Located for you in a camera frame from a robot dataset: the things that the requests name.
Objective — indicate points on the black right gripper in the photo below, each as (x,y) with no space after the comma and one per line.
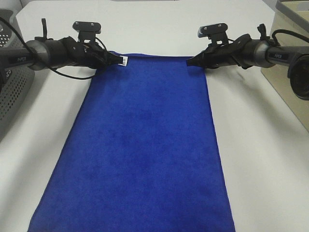
(222,55)

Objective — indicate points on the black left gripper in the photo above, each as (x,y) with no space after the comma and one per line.
(89,55)

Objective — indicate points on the blue microfibre towel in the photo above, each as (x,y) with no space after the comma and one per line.
(142,156)

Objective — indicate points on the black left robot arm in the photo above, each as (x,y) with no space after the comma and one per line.
(55,54)

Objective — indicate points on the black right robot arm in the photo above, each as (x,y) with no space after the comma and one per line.
(246,52)

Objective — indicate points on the white back panel board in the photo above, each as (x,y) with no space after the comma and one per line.
(163,28)

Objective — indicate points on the grey perforated plastic basket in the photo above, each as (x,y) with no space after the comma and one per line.
(16,77)

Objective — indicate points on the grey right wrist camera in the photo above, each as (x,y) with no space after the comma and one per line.
(216,33)

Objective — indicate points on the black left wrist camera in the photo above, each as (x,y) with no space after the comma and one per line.
(87,31)

